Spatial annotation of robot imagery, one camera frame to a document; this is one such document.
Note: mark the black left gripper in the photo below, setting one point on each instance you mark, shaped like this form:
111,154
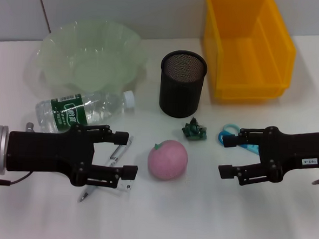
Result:
46,153

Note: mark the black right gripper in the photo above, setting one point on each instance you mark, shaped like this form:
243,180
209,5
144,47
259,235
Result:
290,152

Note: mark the clear green-label water bottle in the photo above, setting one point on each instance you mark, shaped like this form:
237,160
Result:
68,111

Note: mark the pink toy peach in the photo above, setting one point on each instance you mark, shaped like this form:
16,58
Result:
167,160

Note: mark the blue scissors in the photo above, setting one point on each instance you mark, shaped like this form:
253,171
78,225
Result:
252,150

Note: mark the silver ballpoint pen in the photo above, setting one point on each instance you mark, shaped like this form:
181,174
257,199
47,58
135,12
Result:
119,152

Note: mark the clear plastic ruler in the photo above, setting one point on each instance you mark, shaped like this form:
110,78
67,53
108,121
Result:
125,187

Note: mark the black mesh pen holder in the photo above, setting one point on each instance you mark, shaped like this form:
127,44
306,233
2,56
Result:
177,99

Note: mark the translucent green fruit plate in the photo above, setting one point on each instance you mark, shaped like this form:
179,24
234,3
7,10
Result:
85,52

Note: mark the yellow plastic bin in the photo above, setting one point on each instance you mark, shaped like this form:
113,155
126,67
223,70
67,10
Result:
247,57

